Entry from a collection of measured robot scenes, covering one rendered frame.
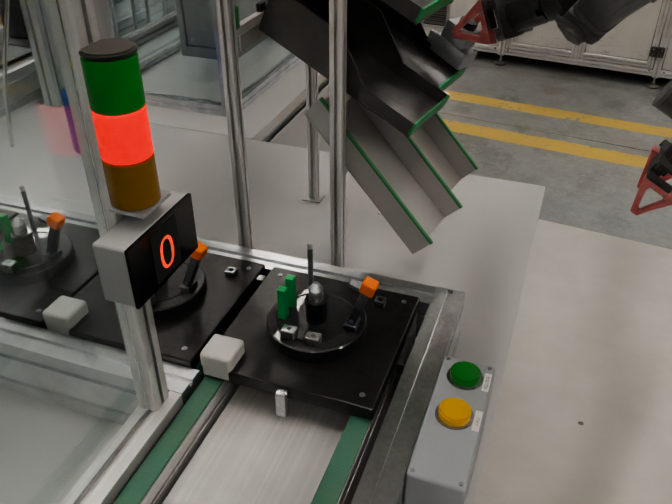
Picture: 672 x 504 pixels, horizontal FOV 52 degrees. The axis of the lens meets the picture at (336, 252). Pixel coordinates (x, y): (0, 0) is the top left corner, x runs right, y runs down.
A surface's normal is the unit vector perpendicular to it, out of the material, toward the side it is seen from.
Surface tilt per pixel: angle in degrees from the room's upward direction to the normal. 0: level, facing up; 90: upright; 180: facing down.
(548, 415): 0
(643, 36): 90
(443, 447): 0
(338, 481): 0
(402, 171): 45
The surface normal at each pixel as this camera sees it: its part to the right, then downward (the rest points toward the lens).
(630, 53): -0.44, 0.51
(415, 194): 0.62, -0.39
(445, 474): 0.00, -0.83
